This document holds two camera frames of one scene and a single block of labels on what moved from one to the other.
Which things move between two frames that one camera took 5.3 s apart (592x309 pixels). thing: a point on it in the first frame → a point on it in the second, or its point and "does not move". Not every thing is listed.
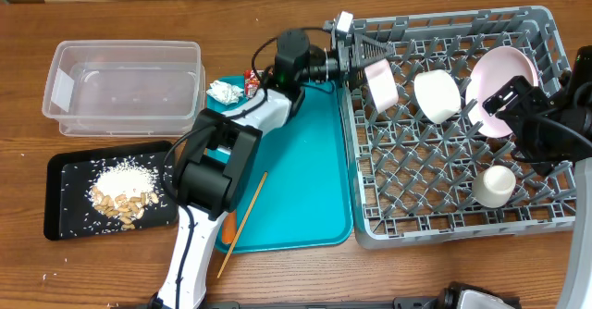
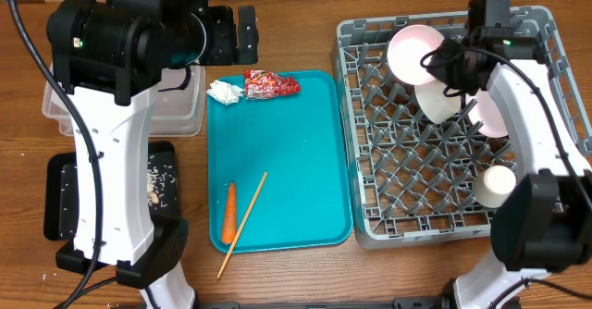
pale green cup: x=493 y=186 does not move
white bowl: x=437 y=95 does not move
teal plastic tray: x=307 y=198 does not move
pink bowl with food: x=383 y=84 → x=406 y=49
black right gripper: x=519 y=113 → x=450 y=62
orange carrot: x=229 y=224 does not move
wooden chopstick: x=242 y=224 does not move
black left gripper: x=349 y=65 → x=222 y=24
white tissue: x=228 y=93 does not move
